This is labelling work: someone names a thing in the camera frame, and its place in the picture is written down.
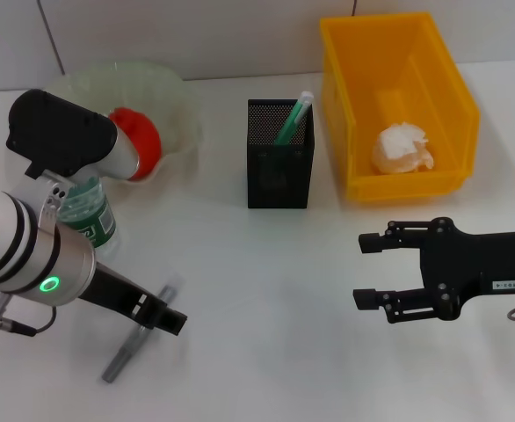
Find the clear bottle with green label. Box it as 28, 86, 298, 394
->
57, 175, 120, 261

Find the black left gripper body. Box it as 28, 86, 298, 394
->
78, 261, 163, 330

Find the yellow plastic bin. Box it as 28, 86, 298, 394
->
318, 11, 482, 202

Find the black mesh pen holder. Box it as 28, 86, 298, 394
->
246, 98, 316, 210

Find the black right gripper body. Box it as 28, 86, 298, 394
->
417, 216, 515, 322

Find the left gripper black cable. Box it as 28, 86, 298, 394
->
0, 293, 60, 338

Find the white paper ball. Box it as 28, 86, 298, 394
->
371, 122, 436, 175

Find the green utility knife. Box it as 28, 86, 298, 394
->
273, 90, 315, 146

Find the pale green glass fruit plate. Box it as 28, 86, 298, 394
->
41, 61, 204, 194

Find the grey marker pen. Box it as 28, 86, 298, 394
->
101, 274, 185, 385

